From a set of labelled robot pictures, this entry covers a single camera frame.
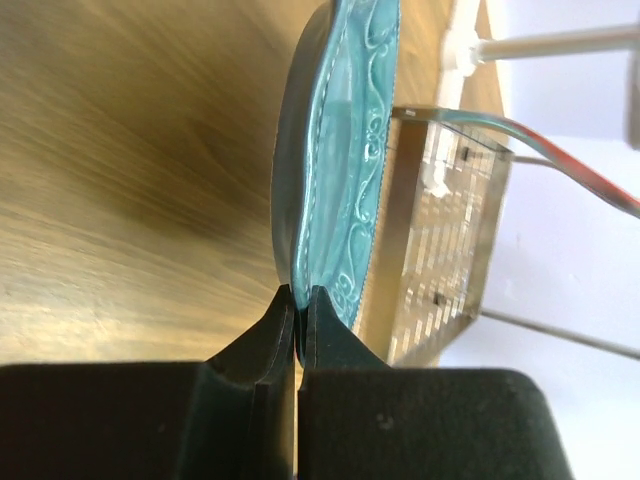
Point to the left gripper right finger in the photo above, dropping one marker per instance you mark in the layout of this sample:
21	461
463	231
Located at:
362	419

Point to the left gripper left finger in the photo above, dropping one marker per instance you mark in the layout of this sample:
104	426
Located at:
228	417

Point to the teal scalloped plate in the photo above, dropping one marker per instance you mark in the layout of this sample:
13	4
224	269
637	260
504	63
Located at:
330	152

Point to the metal dish rack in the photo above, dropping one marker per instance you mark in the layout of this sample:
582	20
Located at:
452	231

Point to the white clothes rail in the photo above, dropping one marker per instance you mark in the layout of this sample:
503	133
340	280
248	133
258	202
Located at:
462	51

